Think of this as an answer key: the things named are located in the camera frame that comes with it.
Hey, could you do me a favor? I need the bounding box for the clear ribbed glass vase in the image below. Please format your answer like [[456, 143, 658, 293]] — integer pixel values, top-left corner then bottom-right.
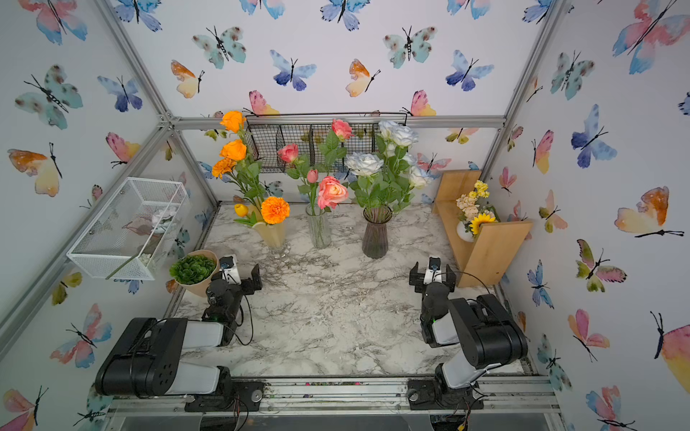
[[305, 205, 332, 250]]

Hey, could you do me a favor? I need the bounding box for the yellow wavy glass vase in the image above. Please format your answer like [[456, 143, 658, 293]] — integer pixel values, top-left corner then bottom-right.
[[246, 205, 286, 251]]

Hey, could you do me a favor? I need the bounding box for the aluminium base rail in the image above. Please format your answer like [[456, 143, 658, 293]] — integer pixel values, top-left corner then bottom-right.
[[155, 375, 562, 417]]

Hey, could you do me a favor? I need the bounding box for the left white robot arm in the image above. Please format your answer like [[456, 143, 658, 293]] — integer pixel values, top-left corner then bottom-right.
[[95, 258, 262, 399]]

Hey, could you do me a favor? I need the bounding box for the white mesh wall basket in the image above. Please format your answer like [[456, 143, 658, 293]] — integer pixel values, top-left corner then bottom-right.
[[66, 177, 190, 281]]

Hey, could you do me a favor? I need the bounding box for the orange rose pile top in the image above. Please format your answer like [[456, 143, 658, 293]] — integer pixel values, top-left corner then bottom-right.
[[219, 139, 273, 224]]

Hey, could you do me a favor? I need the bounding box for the sunflower bouquet in white vase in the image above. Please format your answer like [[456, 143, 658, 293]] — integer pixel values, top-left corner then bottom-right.
[[456, 181, 500, 242]]

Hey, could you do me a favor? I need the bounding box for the black wire wall basket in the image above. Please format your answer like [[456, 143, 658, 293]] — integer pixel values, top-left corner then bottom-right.
[[246, 111, 411, 173]]

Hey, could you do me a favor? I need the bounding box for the green succulent in pink pot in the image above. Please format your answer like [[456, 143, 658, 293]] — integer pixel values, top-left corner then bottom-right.
[[169, 250, 219, 297]]

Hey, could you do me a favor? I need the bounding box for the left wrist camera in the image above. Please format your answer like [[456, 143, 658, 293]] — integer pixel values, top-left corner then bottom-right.
[[218, 255, 242, 286]]

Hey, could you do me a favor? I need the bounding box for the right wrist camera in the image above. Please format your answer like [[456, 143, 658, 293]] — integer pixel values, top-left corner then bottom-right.
[[423, 256, 442, 285]]

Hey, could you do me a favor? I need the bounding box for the pink rose pile top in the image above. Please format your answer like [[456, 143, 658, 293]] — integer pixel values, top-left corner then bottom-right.
[[317, 176, 350, 212]]

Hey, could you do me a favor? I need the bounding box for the orange tulip bud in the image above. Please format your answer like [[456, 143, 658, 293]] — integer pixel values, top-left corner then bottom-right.
[[235, 204, 259, 228]]

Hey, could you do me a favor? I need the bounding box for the wooden corner shelf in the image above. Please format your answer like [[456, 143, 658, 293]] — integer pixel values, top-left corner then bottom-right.
[[433, 170, 533, 288]]

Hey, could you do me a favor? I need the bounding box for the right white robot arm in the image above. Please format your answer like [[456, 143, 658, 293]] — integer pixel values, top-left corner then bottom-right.
[[409, 257, 528, 393]]

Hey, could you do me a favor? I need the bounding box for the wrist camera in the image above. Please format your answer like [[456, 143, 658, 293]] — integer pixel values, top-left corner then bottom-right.
[[423, 256, 442, 285], [218, 255, 242, 286]]

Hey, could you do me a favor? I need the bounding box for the pink rose small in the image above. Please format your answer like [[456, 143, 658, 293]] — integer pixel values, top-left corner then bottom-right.
[[307, 169, 319, 242]]

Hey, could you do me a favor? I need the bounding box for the purple ribbed glass vase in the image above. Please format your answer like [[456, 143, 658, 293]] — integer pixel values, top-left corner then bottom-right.
[[362, 207, 394, 260]]

